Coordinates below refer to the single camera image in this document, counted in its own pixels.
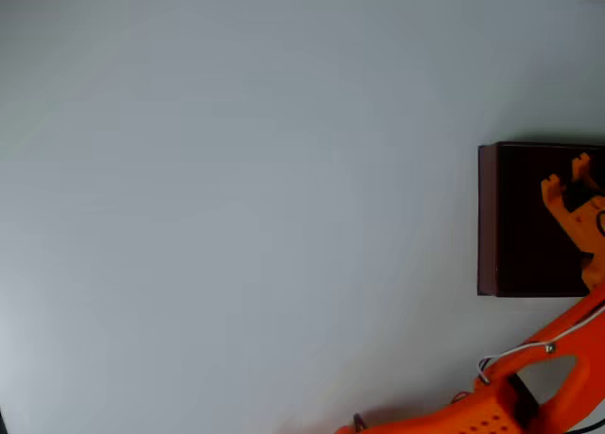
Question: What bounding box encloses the dark red box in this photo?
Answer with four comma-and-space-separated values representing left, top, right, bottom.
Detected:
476, 141, 605, 298

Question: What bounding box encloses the light orange camera mount bracket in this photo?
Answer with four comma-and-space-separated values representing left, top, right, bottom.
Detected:
540, 151, 605, 266

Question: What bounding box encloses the small black camera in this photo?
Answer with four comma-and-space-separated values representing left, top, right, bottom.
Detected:
563, 178, 589, 214

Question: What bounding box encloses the white servo wire bundle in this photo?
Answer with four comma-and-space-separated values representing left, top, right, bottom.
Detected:
476, 304, 605, 384

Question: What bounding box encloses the black cable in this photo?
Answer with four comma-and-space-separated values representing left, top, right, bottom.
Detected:
571, 417, 605, 434

